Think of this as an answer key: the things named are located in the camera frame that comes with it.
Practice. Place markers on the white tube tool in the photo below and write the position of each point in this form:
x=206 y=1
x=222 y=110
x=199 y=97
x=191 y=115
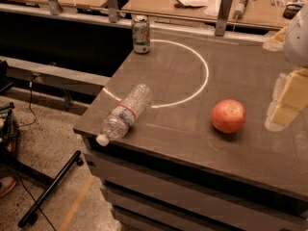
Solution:
x=240 y=8

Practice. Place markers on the grey cabinet drawers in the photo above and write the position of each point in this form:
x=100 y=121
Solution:
x=189 y=185

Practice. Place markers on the metal bracket post left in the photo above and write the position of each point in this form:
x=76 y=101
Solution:
x=54 y=7

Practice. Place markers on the red apple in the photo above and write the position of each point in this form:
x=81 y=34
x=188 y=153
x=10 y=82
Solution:
x=228 y=116

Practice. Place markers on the metal bracket post right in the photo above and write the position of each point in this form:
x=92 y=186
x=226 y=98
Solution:
x=223 y=15

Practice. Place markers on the dark bag with items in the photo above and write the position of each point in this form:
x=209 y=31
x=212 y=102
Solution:
x=8 y=134

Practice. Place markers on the black metal bar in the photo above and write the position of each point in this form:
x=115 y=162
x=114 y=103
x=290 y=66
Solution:
x=32 y=214

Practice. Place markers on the metal bracket post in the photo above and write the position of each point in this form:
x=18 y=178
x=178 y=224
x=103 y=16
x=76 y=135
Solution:
x=223 y=15
x=113 y=12
x=54 y=7

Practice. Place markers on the metal bracket post middle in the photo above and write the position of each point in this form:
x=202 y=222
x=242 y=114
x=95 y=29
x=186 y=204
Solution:
x=113 y=12

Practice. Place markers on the green 7up can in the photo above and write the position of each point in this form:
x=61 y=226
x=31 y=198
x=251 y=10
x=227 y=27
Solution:
x=141 y=34

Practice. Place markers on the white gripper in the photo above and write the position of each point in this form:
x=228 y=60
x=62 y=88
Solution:
x=297 y=43

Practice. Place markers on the clear plastic water bottle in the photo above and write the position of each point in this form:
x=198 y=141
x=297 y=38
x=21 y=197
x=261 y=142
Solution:
x=119 y=120

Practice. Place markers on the black round container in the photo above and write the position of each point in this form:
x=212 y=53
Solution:
x=291 y=10

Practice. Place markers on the white paper sheets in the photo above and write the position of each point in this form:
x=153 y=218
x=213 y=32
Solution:
x=210 y=7

